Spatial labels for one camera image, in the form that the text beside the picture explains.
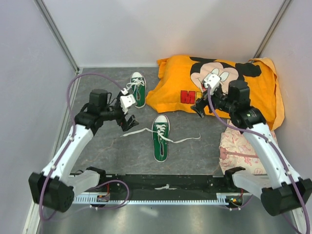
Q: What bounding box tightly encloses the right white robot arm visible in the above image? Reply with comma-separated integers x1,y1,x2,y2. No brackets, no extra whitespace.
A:
191,78,312,216

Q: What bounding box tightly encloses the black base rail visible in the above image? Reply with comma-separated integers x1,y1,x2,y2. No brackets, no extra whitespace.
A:
68,173,252,195

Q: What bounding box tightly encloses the white shoelace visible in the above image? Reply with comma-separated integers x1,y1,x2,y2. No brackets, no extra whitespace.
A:
121,124,201,144

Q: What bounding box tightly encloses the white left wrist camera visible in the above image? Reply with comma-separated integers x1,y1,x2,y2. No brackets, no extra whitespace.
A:
119,88,137,114

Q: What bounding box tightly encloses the green canvas sneaker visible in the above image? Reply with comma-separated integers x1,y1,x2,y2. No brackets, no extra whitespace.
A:
130,72,146,109
152,115,170,162

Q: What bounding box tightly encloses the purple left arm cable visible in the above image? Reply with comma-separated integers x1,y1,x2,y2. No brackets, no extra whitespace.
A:
39,72,125,222

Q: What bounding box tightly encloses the orange Mickey Mouse cloth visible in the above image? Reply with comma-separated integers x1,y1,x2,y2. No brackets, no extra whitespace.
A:
146,55,285,130

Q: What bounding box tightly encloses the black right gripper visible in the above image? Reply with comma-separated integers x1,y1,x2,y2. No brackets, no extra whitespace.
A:
191,84,235,118

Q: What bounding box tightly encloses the left aluminium corner post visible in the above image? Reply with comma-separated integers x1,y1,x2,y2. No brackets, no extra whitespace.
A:
34,0,80,74

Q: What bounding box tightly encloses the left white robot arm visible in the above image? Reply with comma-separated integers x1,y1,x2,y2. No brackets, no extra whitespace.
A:
28,89,138,213

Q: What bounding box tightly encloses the aluminium corner post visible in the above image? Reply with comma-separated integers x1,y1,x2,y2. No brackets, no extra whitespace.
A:
34,0,80,74
253,0,293,59

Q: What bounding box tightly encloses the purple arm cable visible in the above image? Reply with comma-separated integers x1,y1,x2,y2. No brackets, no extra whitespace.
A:
39,72,125,222
207,84,309,234

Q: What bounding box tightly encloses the grey slotted cable duct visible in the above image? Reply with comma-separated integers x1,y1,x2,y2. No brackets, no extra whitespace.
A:
73,193,238,206

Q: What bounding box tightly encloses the right aluminium corner post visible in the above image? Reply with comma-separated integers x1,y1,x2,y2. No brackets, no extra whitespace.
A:
253,0,293,59

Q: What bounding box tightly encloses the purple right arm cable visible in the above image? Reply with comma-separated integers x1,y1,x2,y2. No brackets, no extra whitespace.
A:
207,84,309,234

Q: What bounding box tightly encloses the white cable tie on rail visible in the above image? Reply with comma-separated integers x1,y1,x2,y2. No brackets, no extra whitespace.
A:
155,184,176,191

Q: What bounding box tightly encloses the pink patterned white cloth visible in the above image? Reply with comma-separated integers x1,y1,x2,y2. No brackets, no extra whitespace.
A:
219,127,266,175

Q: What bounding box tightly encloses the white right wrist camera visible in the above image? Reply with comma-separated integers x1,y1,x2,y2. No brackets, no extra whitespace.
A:
202,73,221,95

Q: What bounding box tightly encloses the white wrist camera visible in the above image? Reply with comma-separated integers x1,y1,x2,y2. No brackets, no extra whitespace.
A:
119,88,137,114
202,73,221,95

